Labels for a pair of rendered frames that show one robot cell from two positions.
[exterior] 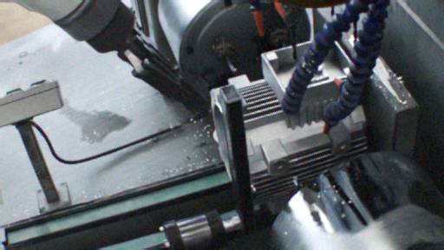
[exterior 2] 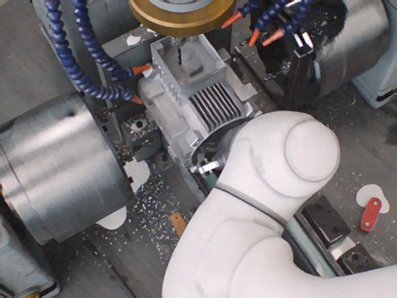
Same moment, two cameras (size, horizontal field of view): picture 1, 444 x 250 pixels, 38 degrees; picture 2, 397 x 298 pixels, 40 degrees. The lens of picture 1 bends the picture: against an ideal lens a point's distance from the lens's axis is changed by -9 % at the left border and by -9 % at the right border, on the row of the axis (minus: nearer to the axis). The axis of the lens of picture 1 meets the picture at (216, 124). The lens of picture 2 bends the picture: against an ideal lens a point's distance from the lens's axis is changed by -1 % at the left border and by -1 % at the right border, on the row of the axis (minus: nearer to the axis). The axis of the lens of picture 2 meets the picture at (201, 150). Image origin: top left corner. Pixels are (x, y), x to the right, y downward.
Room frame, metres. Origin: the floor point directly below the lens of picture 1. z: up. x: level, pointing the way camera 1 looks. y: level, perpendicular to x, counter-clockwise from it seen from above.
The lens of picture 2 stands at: (0.97, 0.45, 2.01)
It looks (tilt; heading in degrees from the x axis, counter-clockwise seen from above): 64 degrees down; 251
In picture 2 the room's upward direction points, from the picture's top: 1 degrees counter-clockwise
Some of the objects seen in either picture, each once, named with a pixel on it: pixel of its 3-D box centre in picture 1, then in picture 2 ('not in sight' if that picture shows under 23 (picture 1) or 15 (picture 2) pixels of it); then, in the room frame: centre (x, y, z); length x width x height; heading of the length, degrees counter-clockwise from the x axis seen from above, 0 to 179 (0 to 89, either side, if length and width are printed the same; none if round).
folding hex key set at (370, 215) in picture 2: not in sight; (370, 215); (0.47, 0.18, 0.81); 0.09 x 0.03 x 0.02; 43
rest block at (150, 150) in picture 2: not in sight; (142, 135); (0.90, -0.17, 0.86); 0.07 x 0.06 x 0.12; 12
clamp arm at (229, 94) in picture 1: (238, 168); (293, 91); (0.62, -0.02, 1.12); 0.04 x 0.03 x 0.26; 102
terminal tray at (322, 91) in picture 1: (310, 82); (188, 65); (0.79, -0.15, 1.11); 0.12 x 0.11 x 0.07; 101
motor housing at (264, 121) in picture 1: (289, 134); (199, 105); (0.78, -0.11, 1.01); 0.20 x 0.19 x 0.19; 101
